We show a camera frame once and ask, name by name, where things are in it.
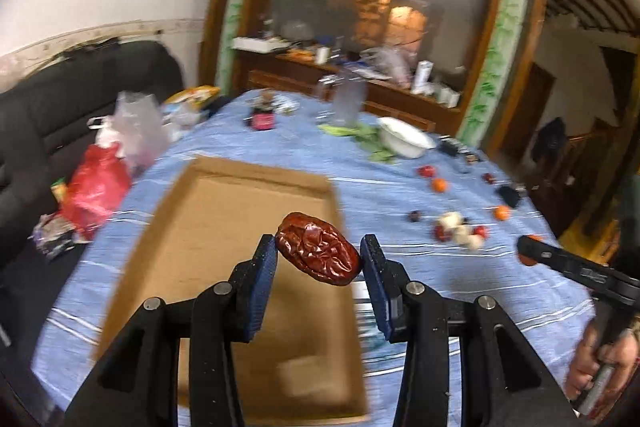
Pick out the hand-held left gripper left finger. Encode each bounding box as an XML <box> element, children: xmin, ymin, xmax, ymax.
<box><xmin>65</xmin><ymin>234</ymin><xmax>278</xmax><ymax>427</ymax></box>

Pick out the person's right hand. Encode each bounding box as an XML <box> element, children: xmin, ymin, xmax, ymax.
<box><xmin>565</xmin><ymin>314</ymin><xmax>640</xmax><ymax>423</ymax></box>

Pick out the green leafy vegetable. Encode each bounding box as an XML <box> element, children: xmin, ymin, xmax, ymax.
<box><xmin>320</xmin><ymin>123</ymin><xmax>401</xmax><ymax>164</ymax></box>

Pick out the clear plastic bag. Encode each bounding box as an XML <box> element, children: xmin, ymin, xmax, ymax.
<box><xmin>112</xmin><ymin>91</ymin><xmax>171</xmax><ymax>170</ymax></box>

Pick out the white bowl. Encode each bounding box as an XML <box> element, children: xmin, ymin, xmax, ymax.
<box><xmin>376</xmin><ymin>117</ymin><xmax>436</xmax><ymax>159</ymax></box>

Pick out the tall white carton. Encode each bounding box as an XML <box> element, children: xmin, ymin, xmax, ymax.
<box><xmin>412</xmin><ymin>61</ymin><xmax>433</xmax><ymax>94</ymax></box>

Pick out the crumpled translucent plastic bag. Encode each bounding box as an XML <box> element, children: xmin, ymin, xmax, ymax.
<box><xmin>360</xmin><ymin>47</ymin><xmax>416</xmax><ymax>85</ymax></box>

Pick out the dark bottle with pink label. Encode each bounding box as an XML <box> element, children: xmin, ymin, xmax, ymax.
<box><xmin>250</xmin><ymin>104</ymin><xmax>278</xmax><ymax>132</ymax></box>

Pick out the shallow cardboard box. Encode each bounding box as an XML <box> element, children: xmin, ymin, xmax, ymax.
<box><xmin>95</xmin><ymin>155</ymin><xmax>371</xmax><ymax>425</ymax></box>

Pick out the large wrinkled red date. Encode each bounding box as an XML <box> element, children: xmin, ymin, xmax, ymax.
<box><xmin>276</xmin><ymin>212</ymin><xmax>362</xmax><ymax>287</ymax></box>

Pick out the flat white box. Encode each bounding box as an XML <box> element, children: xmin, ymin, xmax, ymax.
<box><xmin>233</xmin><ymin>37</ymin><xmax>291</xmax><ymax>54</ymax></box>

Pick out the red plastic bag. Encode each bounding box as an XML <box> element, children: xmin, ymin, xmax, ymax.
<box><xmin>59</xmin><ymin>142</ymin><xmax>133</xmax><ymax>240</ymax></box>

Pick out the wooden sideboard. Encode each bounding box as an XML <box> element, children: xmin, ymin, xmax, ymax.
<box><xmin>232</xmin><ymin>47</ymin><xmax>463</xmax><ymax>132</ymax></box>

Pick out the wooden frame with bamboo panels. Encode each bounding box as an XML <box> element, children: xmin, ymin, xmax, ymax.
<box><xmin>200</xmin><ymin>0</ymin><xmax>551</xmax><ymax>152</ymax></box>

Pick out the black charger cable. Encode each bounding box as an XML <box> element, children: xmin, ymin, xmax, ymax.
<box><xmin>437</xmin><ymin>136</ymin><xmax>483</xmax><ymax>164</ymax></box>

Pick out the dark jacket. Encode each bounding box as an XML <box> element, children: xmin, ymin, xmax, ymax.
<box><xmin>532</xmin><ymin>117</ymin><xmax>568</xmax><ymax>162</ymax></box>

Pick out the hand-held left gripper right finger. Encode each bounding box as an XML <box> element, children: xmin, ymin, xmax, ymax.
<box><xmin>360</xmin><ymin>234</ymin><xmax>573</xmax><ymax>427</ymax></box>

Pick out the dark foil snack packet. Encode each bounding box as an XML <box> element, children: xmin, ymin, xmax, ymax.
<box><xmin>32</xmin><ymin>214</ymin><xmax>91</xmax><ymax>258</ymax></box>

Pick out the glass pitcher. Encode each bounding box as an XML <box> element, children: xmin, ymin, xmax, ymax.
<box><xmin>317</xmin><ymin>74</ymin><xmax>368</xmax><ymax>128</ymax></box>

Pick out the white plastic bag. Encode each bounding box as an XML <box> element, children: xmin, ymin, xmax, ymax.
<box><xmin>87</xmin><ymin>114</ymin><xmax>120</xmax><ymax>145</ymax></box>

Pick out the blue plaid tablecloth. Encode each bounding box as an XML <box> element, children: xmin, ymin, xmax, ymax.
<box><xmin>32</xmin><ymin>89</ymin><xmax>601</xmax><ymax>427</ymax></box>

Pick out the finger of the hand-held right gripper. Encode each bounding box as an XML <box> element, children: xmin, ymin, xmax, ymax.
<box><xmin>517</xmin><ymin>234</ymin><xmax>608</xmax><ymax>286</ymax></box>

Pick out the black leather sofa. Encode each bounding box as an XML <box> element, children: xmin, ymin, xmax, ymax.
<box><xmin>0</xmin><ymin>41</ymin><xmax>183</xmax><ymax>358</ymax></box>

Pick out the yellow snack package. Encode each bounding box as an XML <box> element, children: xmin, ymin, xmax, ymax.
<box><xmin>162</xmin><ymin>86</ymin><xmax>221</xmax><ymax>110</ymax></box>

